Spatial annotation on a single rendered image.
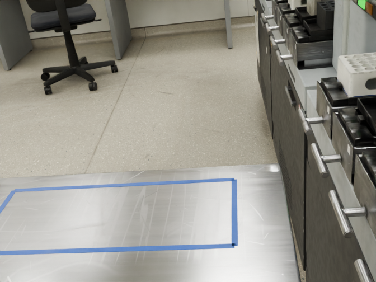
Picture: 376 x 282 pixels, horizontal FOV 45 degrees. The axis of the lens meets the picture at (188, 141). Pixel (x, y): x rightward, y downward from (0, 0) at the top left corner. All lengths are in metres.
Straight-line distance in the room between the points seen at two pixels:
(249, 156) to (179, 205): 1.69
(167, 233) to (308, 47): 0.81
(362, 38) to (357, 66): 0.10
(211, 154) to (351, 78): 1.52
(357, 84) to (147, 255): 0.53
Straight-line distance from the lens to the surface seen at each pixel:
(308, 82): 1.20
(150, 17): 4.53
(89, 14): 3.37
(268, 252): 0.55
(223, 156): 2.31
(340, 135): 0.84
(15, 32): 4.57
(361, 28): 1.02
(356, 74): 0.90
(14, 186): 0.77
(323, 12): 1.30
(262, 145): 2.39
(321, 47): 1.28
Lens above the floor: 1.19
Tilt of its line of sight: 29 degrees down
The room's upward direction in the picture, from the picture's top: 8 degrees counter-clockwise
